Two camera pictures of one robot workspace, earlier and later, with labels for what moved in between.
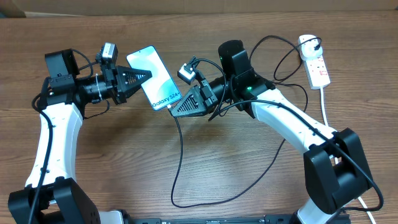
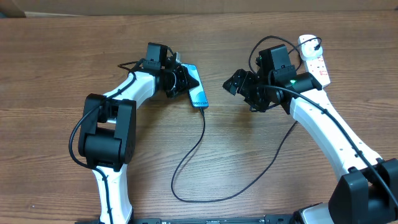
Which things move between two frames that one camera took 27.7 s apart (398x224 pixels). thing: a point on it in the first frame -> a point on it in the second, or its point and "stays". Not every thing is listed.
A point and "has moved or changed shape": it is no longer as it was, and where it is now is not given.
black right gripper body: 211,98 -> 259,98
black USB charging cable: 263,177 -> 295,48
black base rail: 286,218 stays
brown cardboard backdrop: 62,8 stays
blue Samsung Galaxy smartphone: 160,89 has moved or changed shape
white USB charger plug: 307,50 stays
